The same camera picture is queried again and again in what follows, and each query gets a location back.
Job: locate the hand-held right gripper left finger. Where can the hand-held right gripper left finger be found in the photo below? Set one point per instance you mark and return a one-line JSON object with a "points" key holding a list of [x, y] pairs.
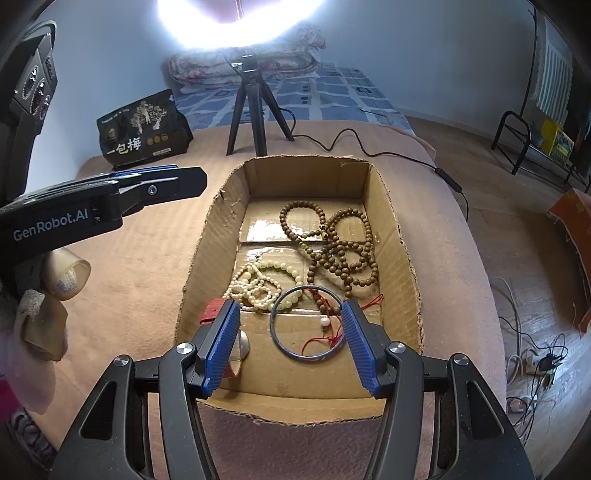
{"points": [[224, 346]]}

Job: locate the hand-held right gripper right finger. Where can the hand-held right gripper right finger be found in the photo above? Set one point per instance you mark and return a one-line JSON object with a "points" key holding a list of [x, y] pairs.
{"points": [[358, 350]]}

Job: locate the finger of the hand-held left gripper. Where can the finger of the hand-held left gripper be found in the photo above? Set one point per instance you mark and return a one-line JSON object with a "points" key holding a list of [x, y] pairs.
{"points": [[147, 170], [175, 184]]}

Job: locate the blue bangle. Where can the blue bangle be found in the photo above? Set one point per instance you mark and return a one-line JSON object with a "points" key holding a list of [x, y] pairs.
{"points": [[272, 323]]}

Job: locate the cardboard box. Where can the cardboard box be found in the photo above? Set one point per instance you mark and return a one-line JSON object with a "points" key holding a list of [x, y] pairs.
{"points": [[295, 383]]}

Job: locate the person's left hand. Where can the person's left hand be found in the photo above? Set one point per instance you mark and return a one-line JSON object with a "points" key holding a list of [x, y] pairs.
{"points": [[51, 318]]}

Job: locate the black snack bag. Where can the black snack bag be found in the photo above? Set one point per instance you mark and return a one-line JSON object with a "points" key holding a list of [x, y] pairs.
{"points": [[138, 129]]}

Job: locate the beige blanket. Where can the beige blanket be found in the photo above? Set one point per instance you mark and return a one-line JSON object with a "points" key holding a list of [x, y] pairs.
{"points": [[138, 258]]}

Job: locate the black tripod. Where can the black tripod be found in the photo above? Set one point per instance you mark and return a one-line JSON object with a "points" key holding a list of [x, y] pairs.
{"points": [[253, 115]]}

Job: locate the folded floral quilt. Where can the folded floral quilt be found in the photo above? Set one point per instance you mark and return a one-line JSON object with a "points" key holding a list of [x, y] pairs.
{"points": [[286, 60]]}

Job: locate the white power strip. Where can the white power strip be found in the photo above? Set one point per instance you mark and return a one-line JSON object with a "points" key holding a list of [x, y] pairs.
{"points": [[538, 367]]}

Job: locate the blue patterned bedsheet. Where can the blue patterned bedsheet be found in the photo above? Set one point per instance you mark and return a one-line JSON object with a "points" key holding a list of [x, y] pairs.
{"points": [[332, 92]]}

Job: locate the orange cardboard sheet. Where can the orange cardboard sheet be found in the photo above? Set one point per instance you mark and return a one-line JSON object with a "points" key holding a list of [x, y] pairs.
{"points": [[577, 221]]}

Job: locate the black metal rack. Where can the black metal rack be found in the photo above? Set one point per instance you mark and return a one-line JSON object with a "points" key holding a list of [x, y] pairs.
{"points": [[512, 113]]}

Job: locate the yellow box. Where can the yellow box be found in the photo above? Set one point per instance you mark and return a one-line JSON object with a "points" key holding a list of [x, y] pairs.
{"points": [[556, 138]]}

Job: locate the white radiator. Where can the white radiator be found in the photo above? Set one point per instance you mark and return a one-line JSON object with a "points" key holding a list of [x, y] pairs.
{"points": [[554, 78]]}

